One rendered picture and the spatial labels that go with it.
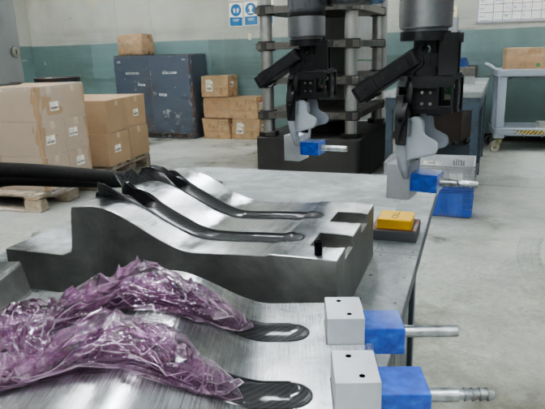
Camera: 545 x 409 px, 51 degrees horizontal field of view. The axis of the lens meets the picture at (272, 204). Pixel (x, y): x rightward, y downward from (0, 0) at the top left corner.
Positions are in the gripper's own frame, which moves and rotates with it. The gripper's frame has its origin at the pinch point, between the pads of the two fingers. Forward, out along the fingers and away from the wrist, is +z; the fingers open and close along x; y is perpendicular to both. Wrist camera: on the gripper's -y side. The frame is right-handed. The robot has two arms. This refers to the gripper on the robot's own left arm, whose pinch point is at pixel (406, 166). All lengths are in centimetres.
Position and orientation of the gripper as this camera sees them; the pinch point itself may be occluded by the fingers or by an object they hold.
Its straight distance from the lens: 90.2
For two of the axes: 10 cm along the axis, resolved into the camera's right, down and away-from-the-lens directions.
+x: 4.8, -2.4, 8.4
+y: 8.8, 1.0, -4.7
